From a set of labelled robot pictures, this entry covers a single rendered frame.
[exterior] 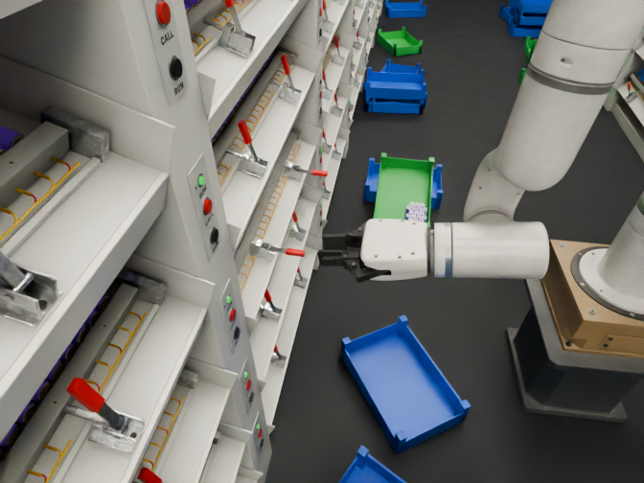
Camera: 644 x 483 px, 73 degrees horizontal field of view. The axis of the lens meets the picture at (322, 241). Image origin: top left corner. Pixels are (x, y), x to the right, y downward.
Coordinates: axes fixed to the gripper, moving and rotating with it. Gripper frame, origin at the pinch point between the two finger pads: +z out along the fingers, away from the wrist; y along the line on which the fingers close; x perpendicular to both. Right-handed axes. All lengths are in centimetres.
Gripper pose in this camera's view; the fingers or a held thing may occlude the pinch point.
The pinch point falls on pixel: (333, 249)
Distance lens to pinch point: 71.6
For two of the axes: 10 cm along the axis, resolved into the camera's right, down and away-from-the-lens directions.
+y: -1.8, 6.8, -7.2
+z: -9.7, 0.0, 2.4
